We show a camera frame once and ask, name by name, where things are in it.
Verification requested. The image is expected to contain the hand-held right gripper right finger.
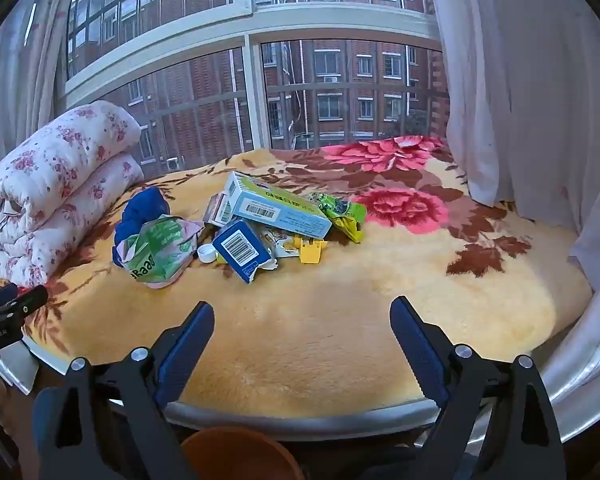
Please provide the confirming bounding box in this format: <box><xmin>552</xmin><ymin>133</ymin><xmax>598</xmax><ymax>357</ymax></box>
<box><xmin>389</xmin><ymin>296</ymin><xmax>567</xmax><ymax>480</ymax></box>

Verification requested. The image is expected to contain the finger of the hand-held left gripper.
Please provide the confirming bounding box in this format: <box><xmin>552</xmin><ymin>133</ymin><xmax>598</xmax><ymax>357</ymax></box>
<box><xmin>0</xmin><ymin>282</ymin><xmax>49</xmax><ymax>322</ymax></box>

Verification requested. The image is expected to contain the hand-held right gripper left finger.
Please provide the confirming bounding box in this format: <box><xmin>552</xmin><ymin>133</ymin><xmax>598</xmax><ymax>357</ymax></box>
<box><xmin>32</xmin><ymin>301</ymin><xmax>216</xmax><ymax>480</ymax></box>

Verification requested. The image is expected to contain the green wrapper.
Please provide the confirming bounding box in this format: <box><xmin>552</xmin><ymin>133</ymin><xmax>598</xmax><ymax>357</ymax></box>
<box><xmin>116</xmin><ymin>214</ymin><xmax>206</xmax><ymax>289</ymax></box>

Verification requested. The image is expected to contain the orange plastic bin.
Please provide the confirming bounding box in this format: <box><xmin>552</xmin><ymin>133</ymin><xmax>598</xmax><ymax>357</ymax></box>
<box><xmin>180</xmin><ymin>426</ymin><xmax>306</xmax><ymax>480</ymax></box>

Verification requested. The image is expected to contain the blue cloth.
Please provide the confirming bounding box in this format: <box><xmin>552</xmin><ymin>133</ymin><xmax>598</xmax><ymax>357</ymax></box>
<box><xmin>112</xmin><ymin>186</ymin><xmax>171</xmax><ymax>263</ymax></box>

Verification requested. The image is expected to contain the yellow plastic clip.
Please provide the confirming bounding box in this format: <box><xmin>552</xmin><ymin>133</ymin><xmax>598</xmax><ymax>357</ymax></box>
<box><xmin>290</xmin><ymin>239</ymin><xmax>328</xmax><ymax>265</ymax></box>

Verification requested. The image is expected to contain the green yellow toy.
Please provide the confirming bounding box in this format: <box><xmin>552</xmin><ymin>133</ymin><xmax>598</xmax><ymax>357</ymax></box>
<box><xmin>307</xmin><ymin>191</ymin><xmax>368</xmax><ymax>244</ymax></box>

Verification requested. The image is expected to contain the long light blue box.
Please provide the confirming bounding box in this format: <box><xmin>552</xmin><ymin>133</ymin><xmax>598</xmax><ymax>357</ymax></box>
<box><xmin>223</xmin><ymin>170</ymin><xmax>333</xmax><ymax>241</ymax></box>

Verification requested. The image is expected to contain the yellow floral blanket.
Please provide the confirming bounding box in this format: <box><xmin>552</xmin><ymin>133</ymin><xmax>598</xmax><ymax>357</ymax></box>
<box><xmin>0</xmin><ymin>135</ymin><xmax>593</xmax><ymax>406</ymax></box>

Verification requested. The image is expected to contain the folded floral quilt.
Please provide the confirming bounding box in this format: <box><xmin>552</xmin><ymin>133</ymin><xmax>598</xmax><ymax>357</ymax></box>
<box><xmin>0</xmin><ymin>100</ymin><xmax>146</xmax><ymax>288</ymax></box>

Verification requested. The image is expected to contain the white bay window ledge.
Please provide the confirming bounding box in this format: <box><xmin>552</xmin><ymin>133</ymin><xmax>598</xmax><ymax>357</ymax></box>
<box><xmin>0</xmin><ymin>240</ymin><xmax>600</xmax><ymax>461</ymax></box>

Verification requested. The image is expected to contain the sheer white curtain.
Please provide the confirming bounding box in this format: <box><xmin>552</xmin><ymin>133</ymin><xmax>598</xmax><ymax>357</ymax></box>
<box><xmin>0</xmin><ymin>0</ymin><xmax>88</xmax><ymax>173</ymax></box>
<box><xmin>422</xmin><ymin>0</ymin><xmax>600</xmax><ymax>396</ymax></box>

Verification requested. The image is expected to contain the red brick building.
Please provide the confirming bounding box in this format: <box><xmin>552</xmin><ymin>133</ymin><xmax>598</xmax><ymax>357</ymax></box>
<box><xmin>67</xmin><ymin>0</ymin><xmax>448</xmax><ymax>171</ymax></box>

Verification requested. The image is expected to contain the white window frame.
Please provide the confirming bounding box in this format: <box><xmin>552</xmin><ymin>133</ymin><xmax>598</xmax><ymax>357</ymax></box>
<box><xmin>55</xmin><ymin>0</ymin><xmax>448</xmax><ymax>168</ymax></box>

